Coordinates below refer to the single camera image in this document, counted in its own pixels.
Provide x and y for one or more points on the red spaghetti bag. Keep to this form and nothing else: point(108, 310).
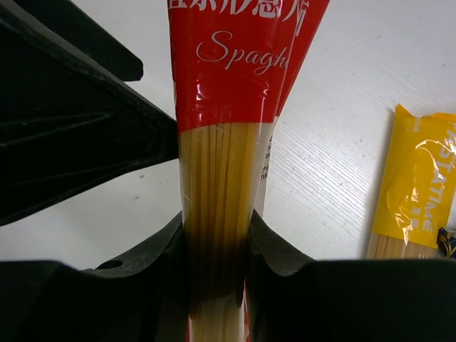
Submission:
point(234, 64)

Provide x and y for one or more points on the blue patterned spaghetti bag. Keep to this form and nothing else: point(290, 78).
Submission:
point(446, 243)

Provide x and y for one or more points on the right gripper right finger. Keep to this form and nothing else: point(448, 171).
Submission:
point(292, 297)

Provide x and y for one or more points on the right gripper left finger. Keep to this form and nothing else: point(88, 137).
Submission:
point(140, 295)

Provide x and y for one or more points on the yellow spaghetti bag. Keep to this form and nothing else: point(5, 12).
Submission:
point(417, 188)

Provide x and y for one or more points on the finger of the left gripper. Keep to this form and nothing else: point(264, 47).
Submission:
point(69, 119)

